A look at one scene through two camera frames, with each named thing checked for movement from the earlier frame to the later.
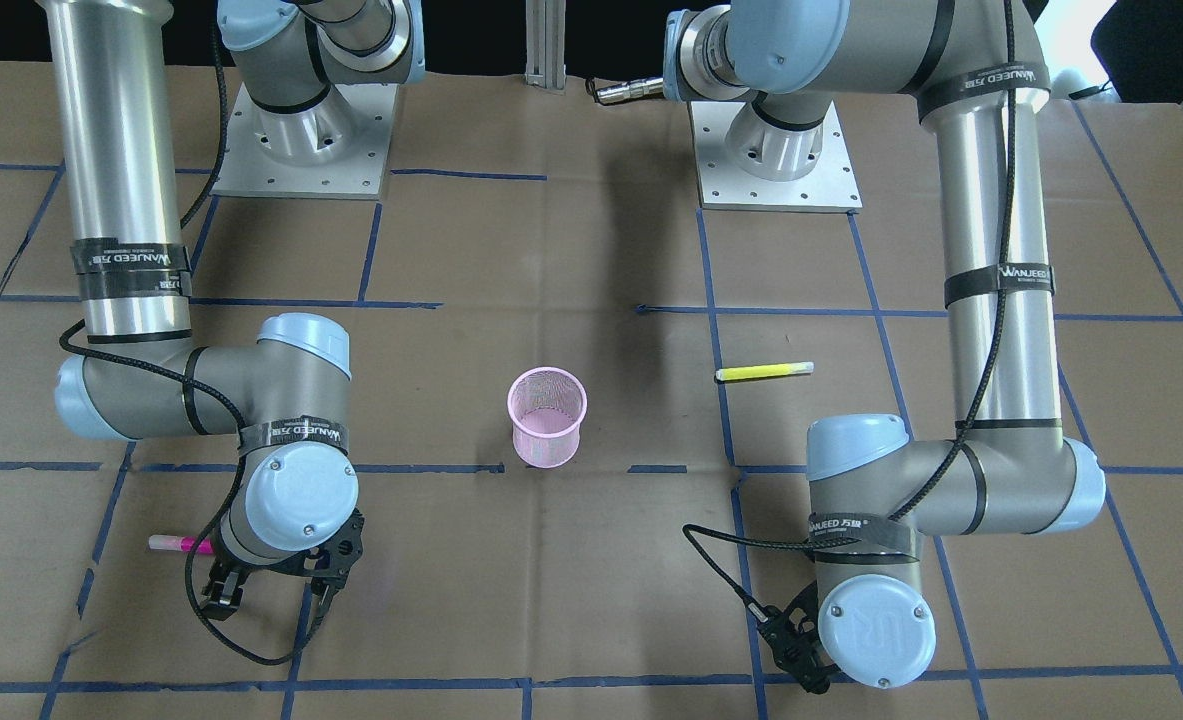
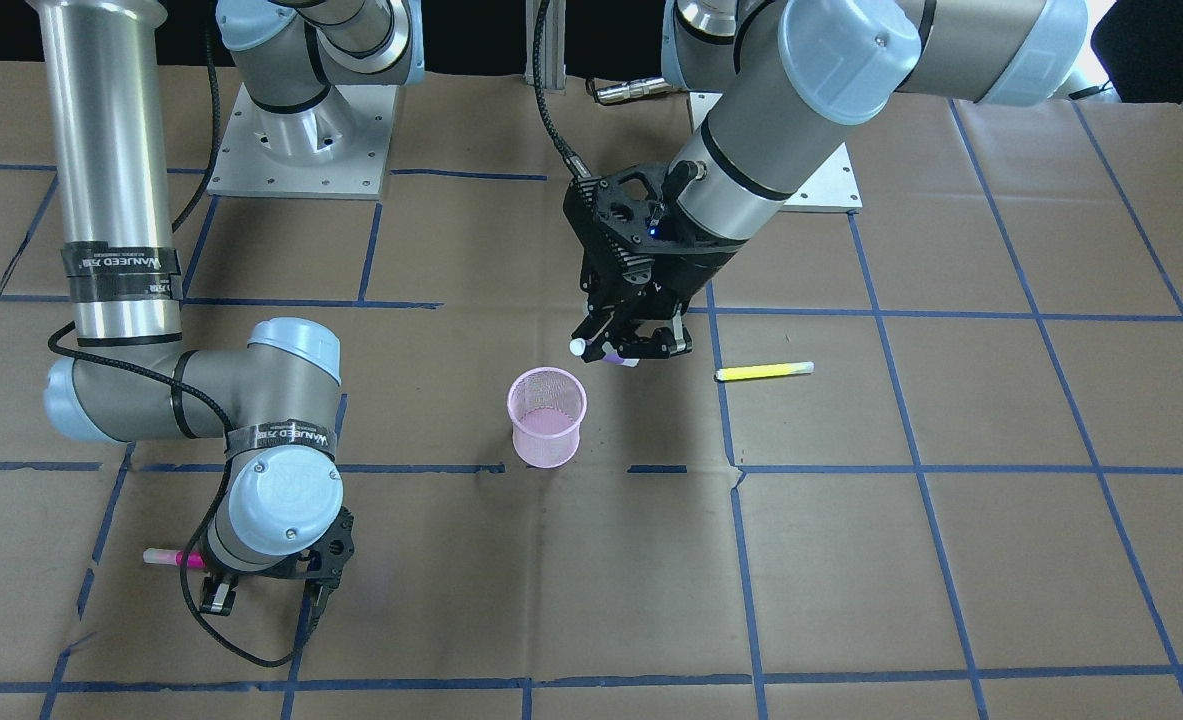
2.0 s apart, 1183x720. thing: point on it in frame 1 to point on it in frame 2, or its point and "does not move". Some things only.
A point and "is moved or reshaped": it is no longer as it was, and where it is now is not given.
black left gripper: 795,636 to 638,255
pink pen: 179,543 is moved or reshaped
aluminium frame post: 545,32 does not move
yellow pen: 764,370 does not move
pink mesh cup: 546,406 does not move
